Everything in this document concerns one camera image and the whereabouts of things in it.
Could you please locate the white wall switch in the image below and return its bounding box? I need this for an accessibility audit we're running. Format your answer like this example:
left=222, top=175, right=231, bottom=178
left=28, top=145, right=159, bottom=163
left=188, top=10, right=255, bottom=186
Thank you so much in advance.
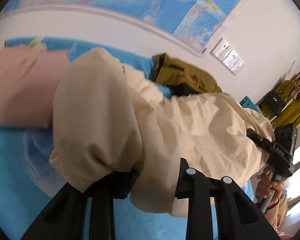
left=230, top=56, right=245, bottom=76

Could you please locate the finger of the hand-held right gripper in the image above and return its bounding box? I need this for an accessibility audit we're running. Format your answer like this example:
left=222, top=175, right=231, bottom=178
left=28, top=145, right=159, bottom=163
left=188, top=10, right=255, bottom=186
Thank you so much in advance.
left=246, top=128, right=276, bottom=153

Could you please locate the folded pink cloth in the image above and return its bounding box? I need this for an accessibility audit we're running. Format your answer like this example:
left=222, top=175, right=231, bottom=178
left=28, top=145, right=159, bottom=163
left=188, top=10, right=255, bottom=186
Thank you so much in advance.
left=0, top=45, right=72, bottom=130

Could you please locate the cream jacket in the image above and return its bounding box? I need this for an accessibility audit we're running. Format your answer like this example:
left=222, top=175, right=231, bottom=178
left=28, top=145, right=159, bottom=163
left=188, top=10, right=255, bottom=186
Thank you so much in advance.
left=49, top=47, right=275, bottom=218

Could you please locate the olive brown garment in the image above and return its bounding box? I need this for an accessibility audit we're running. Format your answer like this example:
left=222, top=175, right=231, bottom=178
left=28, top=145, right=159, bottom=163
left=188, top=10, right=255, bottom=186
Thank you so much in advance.
left=150, top=52, right=223, bottom=94

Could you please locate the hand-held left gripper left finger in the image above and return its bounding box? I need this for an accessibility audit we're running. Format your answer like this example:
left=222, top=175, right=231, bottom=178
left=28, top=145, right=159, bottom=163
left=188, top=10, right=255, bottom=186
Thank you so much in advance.
left=20, top=170, right=138, bottom=240

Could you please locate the colourful wall map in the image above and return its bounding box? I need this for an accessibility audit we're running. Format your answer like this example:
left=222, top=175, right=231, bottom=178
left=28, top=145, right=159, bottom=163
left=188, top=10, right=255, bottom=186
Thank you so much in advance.
left=1, top=0, right=259, bottom=54

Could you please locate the teal plastic basket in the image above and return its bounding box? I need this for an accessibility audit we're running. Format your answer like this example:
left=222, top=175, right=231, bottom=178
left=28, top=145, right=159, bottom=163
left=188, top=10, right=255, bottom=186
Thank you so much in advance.
left=239, top=95, right=261, bottom=115

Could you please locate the white wall socket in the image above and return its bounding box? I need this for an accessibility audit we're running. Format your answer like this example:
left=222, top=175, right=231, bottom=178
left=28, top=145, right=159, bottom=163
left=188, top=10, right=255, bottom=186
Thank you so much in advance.
left=220, top=45, right=236, bottom=68
left=210, top=38, right=226, bottom=58

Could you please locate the blue floral bed sheet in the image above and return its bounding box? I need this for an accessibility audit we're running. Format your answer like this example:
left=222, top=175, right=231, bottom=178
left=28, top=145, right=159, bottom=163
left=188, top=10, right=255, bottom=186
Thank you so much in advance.
left=0, top=36, right=255, bottom=240

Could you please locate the white rack pole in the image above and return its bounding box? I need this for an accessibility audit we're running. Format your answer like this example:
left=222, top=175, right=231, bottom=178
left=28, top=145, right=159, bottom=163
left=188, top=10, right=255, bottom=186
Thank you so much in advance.
left=270, top=96, right=298, bottom=123

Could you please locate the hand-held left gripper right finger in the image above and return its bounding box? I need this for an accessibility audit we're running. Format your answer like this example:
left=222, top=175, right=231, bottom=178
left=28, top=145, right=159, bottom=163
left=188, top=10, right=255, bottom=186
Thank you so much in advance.
left=174, top=157, right=281, bottom=240

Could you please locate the person's right forearm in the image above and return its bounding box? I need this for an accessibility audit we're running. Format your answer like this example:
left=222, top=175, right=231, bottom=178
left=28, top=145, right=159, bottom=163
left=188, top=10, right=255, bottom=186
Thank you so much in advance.
left=263, top=194, right=289, bottom=233

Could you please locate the black handbag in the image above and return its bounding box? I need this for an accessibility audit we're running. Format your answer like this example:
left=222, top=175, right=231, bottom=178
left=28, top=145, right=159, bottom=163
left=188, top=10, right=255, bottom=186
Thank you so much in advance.
left=261, top=91, right=286, bottom=117

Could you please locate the person's right hand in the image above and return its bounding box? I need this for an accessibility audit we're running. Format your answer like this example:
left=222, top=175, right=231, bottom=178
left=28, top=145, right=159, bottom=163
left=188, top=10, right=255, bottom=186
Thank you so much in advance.
left=255, top=167, right=285, bottom=207

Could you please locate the yellow-green hanging garment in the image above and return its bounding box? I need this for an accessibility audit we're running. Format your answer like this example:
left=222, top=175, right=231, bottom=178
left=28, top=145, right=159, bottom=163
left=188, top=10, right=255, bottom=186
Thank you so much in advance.
left=261, top=79, right=300, bottom=128

